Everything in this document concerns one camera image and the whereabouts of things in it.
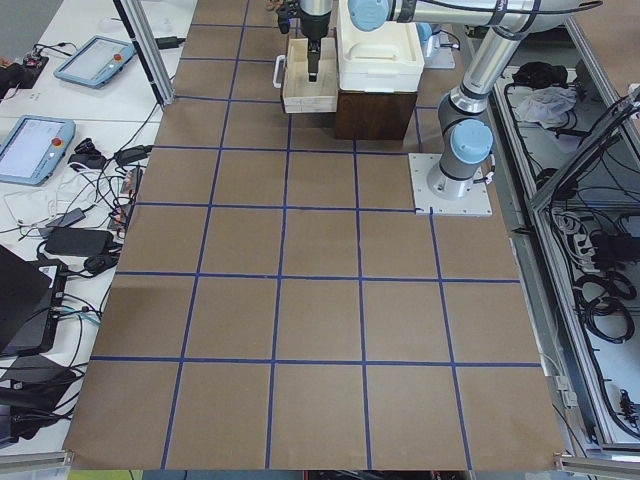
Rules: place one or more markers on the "aluminium frame rail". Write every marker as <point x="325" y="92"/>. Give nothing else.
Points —
<point x="615" y="124"/>

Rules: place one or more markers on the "blue teach pendant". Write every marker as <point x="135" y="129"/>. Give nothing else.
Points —
<point x="34" y="148"/>
<point x="96" y="62"/>

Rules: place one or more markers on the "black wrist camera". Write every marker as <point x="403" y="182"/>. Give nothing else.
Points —
<point x="286" y="12"/>

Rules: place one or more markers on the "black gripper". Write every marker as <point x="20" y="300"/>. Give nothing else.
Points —
<point x="314" y="28"/>

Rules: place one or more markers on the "blue teach pendant far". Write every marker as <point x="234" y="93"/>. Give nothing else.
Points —
<point x="96" y="62"/>

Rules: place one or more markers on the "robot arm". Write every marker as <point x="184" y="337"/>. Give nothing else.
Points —
<point x="468" y="141"/>

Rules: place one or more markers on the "large black power brick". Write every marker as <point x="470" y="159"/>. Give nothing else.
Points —
<point x="78" y="242"/>

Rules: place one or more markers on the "black laptop computer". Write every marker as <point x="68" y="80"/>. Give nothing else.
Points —
<point x="31" y="293"/>

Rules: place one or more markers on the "crumpled white cloth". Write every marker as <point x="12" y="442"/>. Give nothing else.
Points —
<point x="548" y="107"/>

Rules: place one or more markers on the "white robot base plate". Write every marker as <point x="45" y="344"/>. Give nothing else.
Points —
<point x="436" y="194"/>

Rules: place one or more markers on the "aluminium frame post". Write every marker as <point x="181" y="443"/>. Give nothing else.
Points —
<point x="134" y="19"/>

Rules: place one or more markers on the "open wooden drawer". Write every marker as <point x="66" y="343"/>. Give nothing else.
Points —
<point x="299" y="94"/>

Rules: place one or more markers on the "dark brown wooden cabinet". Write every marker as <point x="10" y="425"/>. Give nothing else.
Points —
<point x="373" y="116"/>

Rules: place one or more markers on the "blue teach pendant near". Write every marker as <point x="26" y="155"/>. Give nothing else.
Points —
<point x="34" y="148"/>

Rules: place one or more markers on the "white drawer handle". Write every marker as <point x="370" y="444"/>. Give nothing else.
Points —
<point x="279" y="71"/>

